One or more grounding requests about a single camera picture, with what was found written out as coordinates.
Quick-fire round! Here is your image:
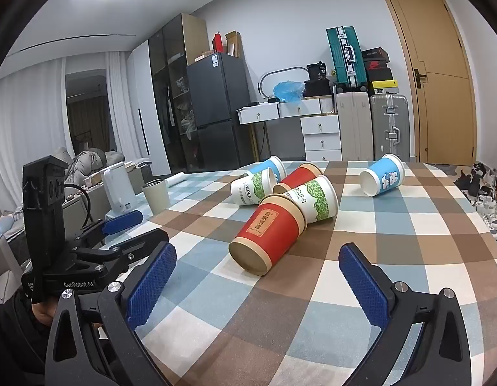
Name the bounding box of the brown cardboard box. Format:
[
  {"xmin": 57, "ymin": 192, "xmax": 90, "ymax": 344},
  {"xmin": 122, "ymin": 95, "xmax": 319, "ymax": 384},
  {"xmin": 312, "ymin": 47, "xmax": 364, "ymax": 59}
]
[{"xmin": 225, "ymin": 30, "xmax": 244, "ymax": 58}]

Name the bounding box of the stack of shoe boxes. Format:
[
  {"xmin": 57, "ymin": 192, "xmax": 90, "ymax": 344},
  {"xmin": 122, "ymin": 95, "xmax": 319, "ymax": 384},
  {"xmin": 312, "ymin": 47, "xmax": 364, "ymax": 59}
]
[{"xmin": 360, "ymin": 47, "xmax": 401, "ymax": 96}]

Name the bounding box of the red paper cup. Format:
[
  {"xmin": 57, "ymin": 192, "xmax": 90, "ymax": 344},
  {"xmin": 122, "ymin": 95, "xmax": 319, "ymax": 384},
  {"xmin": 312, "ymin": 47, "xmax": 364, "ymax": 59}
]
[
  {"xmin": 228, "ymin": 194, "xmax": 306, "ymax": 277},
  {"xmin": 272, "ymin": 162, "xmax": 323, "ymax": 194}
]

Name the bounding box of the white wardrobe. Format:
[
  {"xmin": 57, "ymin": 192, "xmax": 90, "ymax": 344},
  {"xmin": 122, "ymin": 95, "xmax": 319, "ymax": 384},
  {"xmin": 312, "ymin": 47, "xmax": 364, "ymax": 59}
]
[{"xmin": 127, "ymin": 39, "xmax": 171, "ymax": 177}]

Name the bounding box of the silver suitcase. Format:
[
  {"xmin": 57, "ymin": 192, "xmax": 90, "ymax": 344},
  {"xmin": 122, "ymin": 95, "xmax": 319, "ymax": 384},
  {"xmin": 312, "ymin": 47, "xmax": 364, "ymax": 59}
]
[{"xmin": 370, "ymin": 93, "xmax": 411, "ymax": 163}]

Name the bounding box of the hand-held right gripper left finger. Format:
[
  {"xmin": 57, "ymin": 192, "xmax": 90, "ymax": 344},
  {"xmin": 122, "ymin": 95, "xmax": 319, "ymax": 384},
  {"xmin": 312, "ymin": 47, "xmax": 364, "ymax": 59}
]
[{"xmin": 44, "ymin": 242, "xmax": 177, "ymax": 386}]

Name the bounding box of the teal suitcase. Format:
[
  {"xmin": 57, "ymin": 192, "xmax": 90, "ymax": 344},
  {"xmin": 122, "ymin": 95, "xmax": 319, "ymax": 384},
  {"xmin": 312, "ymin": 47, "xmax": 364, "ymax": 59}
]
[{"xmin": 326, "ymin": 26, "xmax": 368, "ymax": 92}]

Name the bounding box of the oval mirror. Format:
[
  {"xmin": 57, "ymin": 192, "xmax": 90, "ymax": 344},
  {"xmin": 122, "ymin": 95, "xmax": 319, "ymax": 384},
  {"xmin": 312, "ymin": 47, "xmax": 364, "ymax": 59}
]
[{"xmin": 258, "ymin": 65, "xmax": 308, "ymax": 102}]

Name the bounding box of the grey padded jacket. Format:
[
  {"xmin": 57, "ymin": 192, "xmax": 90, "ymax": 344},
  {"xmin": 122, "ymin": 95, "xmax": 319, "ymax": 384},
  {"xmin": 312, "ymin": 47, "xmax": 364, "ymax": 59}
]
[{"xmin": 64, "ymin": 148, "xmax": 125, "ymax": 186}]

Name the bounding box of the wooden door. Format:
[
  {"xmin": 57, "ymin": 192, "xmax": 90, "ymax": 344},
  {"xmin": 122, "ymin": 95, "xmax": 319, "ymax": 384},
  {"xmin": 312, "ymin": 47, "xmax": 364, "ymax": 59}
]
[{"xmin": 378, "ymin": 0, "xmax": 477, "ymax": 166}]

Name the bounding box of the white electric kettle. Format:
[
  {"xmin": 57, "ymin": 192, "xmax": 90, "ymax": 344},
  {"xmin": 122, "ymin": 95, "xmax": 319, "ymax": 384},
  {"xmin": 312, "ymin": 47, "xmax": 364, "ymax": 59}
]
[{"xmin": 102, "ymin": 164, "xmax": 139, "ymax": 215}]

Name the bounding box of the white green leaf paper cup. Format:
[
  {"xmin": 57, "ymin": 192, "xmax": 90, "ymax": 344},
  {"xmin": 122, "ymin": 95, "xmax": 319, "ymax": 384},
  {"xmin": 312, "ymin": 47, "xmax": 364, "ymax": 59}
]
[
  {"xmin": 231, "ymin": 167, "xmax": 277, "ymax": 207},
  {"xmin": 289, "ymin": 175, "xmax": 340, "ymax": 225}
]

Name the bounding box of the checkered tablecloth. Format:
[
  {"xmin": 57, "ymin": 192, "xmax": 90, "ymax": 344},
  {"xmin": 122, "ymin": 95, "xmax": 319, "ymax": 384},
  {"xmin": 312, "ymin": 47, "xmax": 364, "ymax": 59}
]
[{"xmin": 106, "ymin": 160, "xmax": 497, "ymax": 386}]

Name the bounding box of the black cable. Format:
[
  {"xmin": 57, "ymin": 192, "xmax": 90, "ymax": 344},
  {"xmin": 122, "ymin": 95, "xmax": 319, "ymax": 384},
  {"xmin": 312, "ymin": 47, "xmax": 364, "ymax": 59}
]
[{"xmin": 62, "ymin": 183, "xmax": 95, "ymax": 232}]

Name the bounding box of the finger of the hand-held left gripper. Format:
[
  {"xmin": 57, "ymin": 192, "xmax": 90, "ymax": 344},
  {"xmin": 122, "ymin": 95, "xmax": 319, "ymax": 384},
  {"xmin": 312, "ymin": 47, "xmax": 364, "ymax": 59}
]
[
  {"xmin": 108, "ymin": 228, "xmax": 170, "ymax": 269},
  {"xmin": 69, "ymin": 210, "xmax": 144, "ymax": 247}
]

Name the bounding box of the black bag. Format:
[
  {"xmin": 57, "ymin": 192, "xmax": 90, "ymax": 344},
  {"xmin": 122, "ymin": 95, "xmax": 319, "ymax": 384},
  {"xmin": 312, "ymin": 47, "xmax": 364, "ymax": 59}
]
[{"xmin": 303, "ymin": 61, "xmax": 334, "ymax": 98}]

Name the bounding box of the white suitcase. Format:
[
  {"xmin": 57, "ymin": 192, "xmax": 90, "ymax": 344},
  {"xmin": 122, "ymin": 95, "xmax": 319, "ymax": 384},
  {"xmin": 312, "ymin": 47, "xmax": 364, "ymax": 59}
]
[{"xmin": 335, "ymin": 90, "xmax": 372, "ymax": 162}]

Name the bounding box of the dark grey refrigerator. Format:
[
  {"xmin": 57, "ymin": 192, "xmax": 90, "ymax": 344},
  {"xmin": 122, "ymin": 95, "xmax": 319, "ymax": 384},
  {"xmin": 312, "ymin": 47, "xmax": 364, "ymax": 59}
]
[{"xmin": 186, "ymin": 52, "xmax": 254, "ymax": 170}]

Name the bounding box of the blue plastic bag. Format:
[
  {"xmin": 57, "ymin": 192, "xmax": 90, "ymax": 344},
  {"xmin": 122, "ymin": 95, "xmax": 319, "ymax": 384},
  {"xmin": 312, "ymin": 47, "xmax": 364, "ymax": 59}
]
[{"xmin": 273, "ymin": 80, "xmax": 306, "ymax": 104}]

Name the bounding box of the grey-green tumbler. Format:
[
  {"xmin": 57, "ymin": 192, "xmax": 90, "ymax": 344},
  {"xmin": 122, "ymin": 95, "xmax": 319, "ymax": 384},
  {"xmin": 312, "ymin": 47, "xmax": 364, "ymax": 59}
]
[{"xmin": 142, "ymin": 179, "xmax": 171, "ymax": 215}]

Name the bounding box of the white drawer dresser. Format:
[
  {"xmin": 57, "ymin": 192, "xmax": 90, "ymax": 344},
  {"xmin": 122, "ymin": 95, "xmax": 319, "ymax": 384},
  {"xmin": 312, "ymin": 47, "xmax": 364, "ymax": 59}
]
[{"xmin": 237, "ymin": 96, "xmax": 342, "ymax": 162}]

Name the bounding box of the person's left forearm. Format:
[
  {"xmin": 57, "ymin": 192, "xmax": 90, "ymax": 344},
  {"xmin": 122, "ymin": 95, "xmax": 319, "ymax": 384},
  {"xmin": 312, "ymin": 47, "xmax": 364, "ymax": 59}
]
[{"xmin": 0, "ymin": 289, "xmax": 52, "ymax": 386}]

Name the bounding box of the white paper roll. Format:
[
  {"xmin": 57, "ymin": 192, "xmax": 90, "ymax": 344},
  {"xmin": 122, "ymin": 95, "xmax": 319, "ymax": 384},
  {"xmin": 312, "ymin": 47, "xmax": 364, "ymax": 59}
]
[{"xmin": 163, "ymin": 171, "xmax": 189, "ymax": 188}]

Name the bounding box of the blue paper cup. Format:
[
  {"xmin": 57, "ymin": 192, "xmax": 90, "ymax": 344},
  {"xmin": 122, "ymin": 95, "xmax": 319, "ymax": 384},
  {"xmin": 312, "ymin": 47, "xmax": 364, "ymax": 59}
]
[
  {"xmin": 247, "ymin": 155, "xmax": 288, "ymax": 182},
  {"xmin": 360, "ymin": 153, "xmax": 406, "ymax": 198}
]

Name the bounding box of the dark glass-door cabinet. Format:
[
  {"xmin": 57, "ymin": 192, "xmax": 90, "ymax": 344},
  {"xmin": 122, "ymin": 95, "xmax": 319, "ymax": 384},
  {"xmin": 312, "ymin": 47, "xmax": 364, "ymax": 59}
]
[{"xmin": 148, "ymin": 13, "xmax": 209, "ymax": 174}]

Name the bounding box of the white curtain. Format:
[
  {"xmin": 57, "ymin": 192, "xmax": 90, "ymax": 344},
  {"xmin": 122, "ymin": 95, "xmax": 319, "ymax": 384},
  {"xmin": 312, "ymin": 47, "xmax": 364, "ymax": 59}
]
[{"xmin": 0, "ymin": 51, "xmax": 130, "ymax": 220}]

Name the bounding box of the person's left hand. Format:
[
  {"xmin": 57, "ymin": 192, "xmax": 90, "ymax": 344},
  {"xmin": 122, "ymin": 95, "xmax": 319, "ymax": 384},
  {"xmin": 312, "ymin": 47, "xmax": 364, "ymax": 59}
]
[{"xmin": 31, "ymin": 298, "xmax": 59, "ymax": 327}]

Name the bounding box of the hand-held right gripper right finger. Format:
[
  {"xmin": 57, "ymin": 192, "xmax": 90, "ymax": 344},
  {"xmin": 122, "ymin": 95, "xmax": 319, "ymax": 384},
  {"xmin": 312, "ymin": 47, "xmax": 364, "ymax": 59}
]
[{"xmin": 338, "ymin": 243, "xmax": 474, "ymax": 386}]

